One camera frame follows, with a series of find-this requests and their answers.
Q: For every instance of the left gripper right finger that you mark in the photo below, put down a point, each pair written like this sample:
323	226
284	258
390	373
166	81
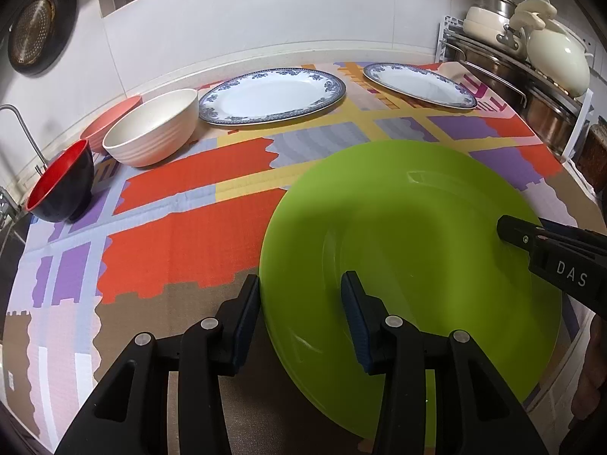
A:
476	412

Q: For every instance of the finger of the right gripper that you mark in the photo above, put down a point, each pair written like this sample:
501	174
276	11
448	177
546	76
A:
524	235

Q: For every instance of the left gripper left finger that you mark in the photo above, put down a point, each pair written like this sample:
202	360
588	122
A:
127	412

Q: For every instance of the green plate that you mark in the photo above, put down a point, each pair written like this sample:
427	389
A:
417	222

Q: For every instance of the blue patterned plate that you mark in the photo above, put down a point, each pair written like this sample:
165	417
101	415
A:
270	95
421	84

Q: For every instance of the red and black bowl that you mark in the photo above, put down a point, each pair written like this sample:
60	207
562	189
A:
63	192

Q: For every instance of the pink bowl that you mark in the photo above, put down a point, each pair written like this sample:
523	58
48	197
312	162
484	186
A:
95	132

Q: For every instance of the cream bowl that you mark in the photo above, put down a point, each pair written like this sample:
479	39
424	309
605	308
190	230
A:
155	130

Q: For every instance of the person's hand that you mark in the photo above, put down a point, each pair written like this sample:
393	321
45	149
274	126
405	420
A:
593	374

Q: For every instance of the glass jar with sauce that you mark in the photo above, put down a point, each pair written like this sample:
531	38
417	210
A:
592	162

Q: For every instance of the steel pot under rack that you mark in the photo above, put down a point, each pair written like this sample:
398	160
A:
551	118

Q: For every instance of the colourful patchwork mat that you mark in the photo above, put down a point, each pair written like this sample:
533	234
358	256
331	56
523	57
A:
160	248

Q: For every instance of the cream ceramic pot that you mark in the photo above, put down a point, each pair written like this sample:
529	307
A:
560	55

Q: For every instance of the small cream pot with lid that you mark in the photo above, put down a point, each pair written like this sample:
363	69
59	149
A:
488	21

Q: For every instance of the white ladle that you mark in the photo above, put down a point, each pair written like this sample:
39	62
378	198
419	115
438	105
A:
532	15

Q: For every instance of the metal pot rack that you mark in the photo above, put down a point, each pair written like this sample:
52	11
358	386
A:
453	27

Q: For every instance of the black frying pan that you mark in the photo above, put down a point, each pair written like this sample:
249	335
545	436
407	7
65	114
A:
39	34

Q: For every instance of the steel pan with handle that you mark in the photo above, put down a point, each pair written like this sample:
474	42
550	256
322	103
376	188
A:
502	75

